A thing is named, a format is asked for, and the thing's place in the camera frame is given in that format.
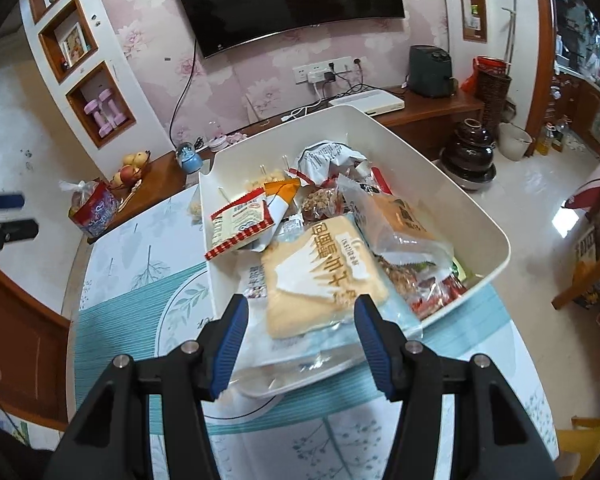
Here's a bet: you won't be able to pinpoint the pink dumbbells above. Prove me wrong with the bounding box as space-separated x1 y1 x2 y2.
83 88 128 139

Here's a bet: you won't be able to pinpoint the fruit bowl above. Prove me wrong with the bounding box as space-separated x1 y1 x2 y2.
109 151 151 190

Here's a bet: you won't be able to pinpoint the dark red chocolate packet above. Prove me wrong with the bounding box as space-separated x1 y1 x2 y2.
376 256 467 321

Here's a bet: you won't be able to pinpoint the white red snack packet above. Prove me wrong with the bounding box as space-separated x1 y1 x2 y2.
286 141 367 188

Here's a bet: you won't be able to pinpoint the wall power strip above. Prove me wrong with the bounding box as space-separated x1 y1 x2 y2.
292 56 363 84

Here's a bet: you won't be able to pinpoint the clear puffed rice packet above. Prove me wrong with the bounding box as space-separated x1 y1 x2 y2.
188 200 202 224

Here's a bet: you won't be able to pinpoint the dark green appliance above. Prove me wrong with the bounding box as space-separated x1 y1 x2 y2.
407 44 456 99

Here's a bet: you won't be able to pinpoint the framed photo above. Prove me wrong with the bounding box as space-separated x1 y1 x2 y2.
58 22 91 67

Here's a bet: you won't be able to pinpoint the red checkered snack packet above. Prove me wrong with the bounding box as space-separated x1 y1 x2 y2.
204 188 274 261

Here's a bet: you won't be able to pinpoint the white bucket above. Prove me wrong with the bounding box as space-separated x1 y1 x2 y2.
498 122 532 162

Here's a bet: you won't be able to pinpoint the orange white snack packet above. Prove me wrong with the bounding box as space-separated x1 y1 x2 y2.
263 178 300 224

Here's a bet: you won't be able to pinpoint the white set-top box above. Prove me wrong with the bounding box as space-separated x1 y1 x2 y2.
329 89 405 117

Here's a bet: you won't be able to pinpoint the wicker basket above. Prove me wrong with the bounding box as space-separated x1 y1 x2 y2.
474 56 512 130

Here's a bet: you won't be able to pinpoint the pink figurine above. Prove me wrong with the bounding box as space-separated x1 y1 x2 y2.
208 132 247 153

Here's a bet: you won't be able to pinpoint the blue snow globe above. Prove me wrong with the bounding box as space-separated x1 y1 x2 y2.
175 142 204 174

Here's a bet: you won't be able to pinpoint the wooden tv cabinet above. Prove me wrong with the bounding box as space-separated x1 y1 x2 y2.
106 90 484 232

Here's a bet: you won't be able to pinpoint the white plastic storage bin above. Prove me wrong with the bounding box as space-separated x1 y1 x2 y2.
200 105 510 399

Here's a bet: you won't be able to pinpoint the large clear cracker bag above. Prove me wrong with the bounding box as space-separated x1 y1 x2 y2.
229 213 424 391

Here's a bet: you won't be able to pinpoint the floral teal tablecloth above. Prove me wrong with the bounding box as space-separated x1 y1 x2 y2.
74 191 558 479

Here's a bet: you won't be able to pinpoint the dark ceramic jar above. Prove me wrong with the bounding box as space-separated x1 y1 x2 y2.
440 118 496 192

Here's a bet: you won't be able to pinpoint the red blue snack bag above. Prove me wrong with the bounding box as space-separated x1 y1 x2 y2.
59 180 119 238

